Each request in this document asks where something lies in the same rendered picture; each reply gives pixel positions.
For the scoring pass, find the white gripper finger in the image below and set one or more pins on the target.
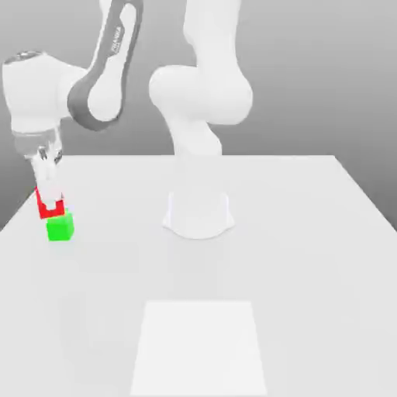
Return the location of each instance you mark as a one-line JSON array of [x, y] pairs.
[[51, 204]]

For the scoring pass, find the small red cube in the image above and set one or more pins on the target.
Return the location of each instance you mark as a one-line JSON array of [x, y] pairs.
[[43, 212]]

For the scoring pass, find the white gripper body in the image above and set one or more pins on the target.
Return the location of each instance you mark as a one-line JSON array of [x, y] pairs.
[[46, 176]]

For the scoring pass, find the small green cube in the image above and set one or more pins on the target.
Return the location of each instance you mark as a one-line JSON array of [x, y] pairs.
[[59, 229]]

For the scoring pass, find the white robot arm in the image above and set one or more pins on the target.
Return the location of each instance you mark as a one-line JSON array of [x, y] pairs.
[[204, 99]]

